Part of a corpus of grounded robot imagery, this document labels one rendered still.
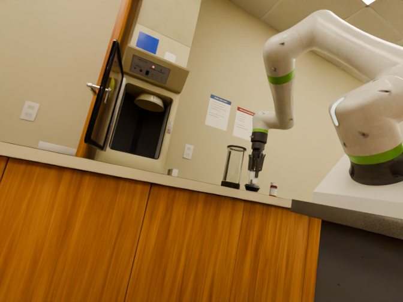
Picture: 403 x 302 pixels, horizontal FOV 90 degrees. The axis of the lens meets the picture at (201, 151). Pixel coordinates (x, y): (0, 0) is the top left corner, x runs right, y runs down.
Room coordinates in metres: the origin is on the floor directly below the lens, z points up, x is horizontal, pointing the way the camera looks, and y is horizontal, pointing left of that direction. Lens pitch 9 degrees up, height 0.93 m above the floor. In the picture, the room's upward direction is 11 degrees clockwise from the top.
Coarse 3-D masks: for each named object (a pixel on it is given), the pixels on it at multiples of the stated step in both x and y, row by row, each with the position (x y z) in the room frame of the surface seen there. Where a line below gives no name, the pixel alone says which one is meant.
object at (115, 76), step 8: (112, 48) 0.66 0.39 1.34; (104, 72) 0.66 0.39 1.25; (112, 72) 0.74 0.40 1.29; (120, 72) 0.87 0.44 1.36; (112, 80) 0.78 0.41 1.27; (120, 80) 0.91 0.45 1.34; (112, 88) 0.81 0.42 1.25; (104, 96) 0.73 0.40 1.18; (112, 96) 0.85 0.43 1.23; (96, 104) 0.66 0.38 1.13; (104, 104) 0.76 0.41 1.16; (112, 104) 0.89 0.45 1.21; (104, 112) 0.80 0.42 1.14; (96, 120) 0.71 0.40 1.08; (104, 120) 0.83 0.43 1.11; (88, 128) 0.66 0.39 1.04; (96, 128) 0.74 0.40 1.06; (104, 128) 0.87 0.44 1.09; (96, 136) 0.77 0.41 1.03; (104, 136) 0.92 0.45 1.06; (88, 144) 0.72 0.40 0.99
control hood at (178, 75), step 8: (128, 48) 0.88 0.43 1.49; (136, 48) 0.88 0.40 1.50; (128, 56) 0.90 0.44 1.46; (144, 56) 0.91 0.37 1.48; (152, 56) 0.91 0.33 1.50; (128, 64) 0.93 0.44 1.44; (160, 64) 0.94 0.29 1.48; (168, 64) 0.95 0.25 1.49; (176, 64) 0.96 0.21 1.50; (128, 72) 0.96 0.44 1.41; (176, 72) 0.98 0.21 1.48; (184, 72) 0.99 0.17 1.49; (152, 80) 1.00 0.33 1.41; (168, 80) 1.01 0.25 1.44; (176, 80) 1.02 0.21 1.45; (184, 80) 1.02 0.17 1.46; (168, 88) 1.05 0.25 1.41; (176, 88) 1.05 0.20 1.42
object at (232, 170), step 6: (228, 150) 1.08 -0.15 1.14; (234, 150) 1.06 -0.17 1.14; (240, 150) 1.06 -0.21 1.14; (228, 156) 1.07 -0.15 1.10; (234, 156) 1.05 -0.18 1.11; (240, 156) 1.06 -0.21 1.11; (228, 162) 1.07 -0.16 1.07; (234, 162) 1.05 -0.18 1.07; (240, 162) 1.06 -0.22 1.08; (228, 168) 1.06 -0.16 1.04; (234, 168) 1.05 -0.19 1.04; (240, 168) 1.07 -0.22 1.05; (228, 174) 1.06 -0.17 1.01; (234, 174) 1.05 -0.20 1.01; (240, 174) 1.08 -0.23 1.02; (222, 180) 1.09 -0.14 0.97; (228, 180) 1.06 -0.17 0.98; (234, 180) 1.05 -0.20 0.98
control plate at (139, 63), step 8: (136, 56) 0.91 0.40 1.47; (136, 64) 0.93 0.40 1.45; (144, 64) 0.94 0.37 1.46; (152, 64) 0.94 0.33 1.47; (136, 72) 0.96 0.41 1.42; (144, 72) 0.96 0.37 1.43; (152, 72) 0.97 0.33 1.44; (160, 72) 0.97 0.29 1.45; (168, 72) 0.98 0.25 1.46; (160, 80) 1.01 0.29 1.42
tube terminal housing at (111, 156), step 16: (144, 32) 0.99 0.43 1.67; (160, 48) 1.03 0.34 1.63; (176, 48) 1.06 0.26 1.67; (128, 80) 0.99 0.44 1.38; (144, 80) 1.01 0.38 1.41; (160, 96) 1.09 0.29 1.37; (176, 96) 1.08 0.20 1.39; (112, 128) 0.98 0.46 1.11; (112, 160) 1.00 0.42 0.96; (128, 160) 1.02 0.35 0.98; (144, 160) 1.05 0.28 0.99; (160, 160) 1.08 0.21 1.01
